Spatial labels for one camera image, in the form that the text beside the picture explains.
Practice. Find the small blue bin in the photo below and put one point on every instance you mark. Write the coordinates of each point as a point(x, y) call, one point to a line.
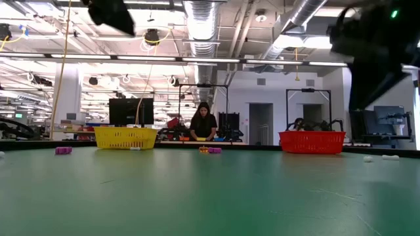
point(219, 139)

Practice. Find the green exit sign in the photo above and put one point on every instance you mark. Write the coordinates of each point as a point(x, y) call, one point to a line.
point(18, 115)

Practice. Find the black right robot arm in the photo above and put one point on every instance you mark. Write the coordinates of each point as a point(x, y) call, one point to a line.
point(370, 26)

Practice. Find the white light bar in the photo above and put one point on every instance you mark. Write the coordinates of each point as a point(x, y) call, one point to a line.
point(210, 60)

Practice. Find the silver ventilation duct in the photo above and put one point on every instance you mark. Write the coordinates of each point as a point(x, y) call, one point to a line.
point(295, 19)
point(201, 29)

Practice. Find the black ceiling dome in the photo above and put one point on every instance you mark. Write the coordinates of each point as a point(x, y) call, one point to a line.
point(152, 36)

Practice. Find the small yellow bin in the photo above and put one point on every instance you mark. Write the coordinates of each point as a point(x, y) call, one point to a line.
point(201, 139)

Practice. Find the red plastic basket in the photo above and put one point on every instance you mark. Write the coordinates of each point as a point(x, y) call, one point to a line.
point(311, 142)

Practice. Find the yellow plastic basket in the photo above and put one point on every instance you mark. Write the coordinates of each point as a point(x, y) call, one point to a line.
point(126, 139)

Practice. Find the small orange bin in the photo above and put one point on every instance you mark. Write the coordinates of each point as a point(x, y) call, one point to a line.
point(184, 139)

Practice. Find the yellow hanging pendant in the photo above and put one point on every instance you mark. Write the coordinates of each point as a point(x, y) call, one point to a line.
point(297, 78)

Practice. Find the black background rig frame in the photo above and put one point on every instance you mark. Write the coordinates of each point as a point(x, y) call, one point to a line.
point(203, 85)
point(308, 90)

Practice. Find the red bag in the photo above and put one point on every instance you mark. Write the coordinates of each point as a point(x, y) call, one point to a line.
point(172, 124)

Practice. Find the white smoke detector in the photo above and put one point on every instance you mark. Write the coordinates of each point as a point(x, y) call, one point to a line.
point(260, 15)

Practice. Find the black computer monitor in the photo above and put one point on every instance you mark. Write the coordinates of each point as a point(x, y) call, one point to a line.
point(131, 111)

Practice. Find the green table mat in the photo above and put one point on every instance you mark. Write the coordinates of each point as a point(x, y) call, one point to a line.
point(98, 209)

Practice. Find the person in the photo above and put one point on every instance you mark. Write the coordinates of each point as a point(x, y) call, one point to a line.
point(203, 123)

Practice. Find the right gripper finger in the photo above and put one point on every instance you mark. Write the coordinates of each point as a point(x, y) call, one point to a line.
point(364, 91)

